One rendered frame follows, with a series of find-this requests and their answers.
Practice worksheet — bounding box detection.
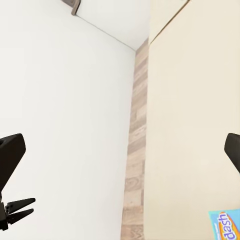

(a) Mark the board game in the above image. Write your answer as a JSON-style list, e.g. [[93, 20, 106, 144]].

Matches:
[[209, 209, 240, 240]]

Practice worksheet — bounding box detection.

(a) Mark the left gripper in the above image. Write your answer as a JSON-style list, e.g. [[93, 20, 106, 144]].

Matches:
[[0, 197, 36, 231]]

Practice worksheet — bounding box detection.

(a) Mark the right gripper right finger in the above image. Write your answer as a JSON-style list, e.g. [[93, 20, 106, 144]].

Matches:
[[224, 132, 240, 173]]

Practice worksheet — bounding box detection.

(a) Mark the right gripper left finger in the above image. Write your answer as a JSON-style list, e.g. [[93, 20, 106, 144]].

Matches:
[[0, 133, 26, 193]]

